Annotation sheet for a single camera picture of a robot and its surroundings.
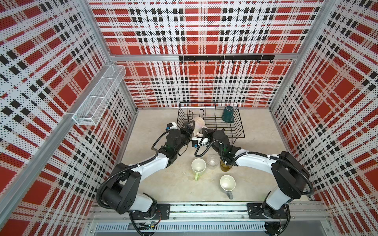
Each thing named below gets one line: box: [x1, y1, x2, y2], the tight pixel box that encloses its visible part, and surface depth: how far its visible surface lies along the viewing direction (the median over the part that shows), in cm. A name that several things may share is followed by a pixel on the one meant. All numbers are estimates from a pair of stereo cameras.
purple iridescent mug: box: [193, 116, 206, 137], surface depth 84 cm
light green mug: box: [190, 158, 207, 181], surface depth 84 cm
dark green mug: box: [221, 105, 235, 124], surface depth 108 cm
